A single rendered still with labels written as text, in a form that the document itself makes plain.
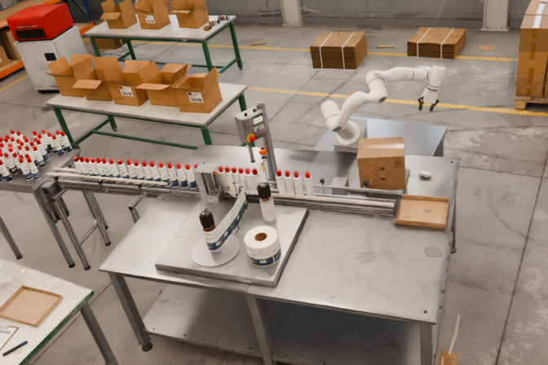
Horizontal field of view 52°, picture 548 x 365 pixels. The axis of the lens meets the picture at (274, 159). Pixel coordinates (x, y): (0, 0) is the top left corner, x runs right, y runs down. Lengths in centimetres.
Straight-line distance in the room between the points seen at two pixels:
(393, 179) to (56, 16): 618
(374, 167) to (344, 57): 403
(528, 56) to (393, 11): 316
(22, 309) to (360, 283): 206
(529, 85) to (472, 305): 287
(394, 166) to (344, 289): 95
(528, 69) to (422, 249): 331
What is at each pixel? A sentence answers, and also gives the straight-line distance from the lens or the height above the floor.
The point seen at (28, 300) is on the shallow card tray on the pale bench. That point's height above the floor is 80.
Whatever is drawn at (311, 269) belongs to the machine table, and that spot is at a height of 83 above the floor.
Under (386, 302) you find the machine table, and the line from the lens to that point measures 310.
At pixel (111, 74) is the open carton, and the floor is 108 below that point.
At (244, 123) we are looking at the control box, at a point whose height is 145.
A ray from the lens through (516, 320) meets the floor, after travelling 418.
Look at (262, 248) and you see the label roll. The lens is 323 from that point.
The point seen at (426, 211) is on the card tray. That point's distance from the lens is 365.
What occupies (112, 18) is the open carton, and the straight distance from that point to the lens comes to 845.
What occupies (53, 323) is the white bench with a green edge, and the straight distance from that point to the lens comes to 364.
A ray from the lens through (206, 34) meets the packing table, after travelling 745.
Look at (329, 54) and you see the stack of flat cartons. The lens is 766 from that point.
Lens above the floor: 313
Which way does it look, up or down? 32 degrees down
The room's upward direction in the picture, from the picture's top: 11 degrees counter-clockwise
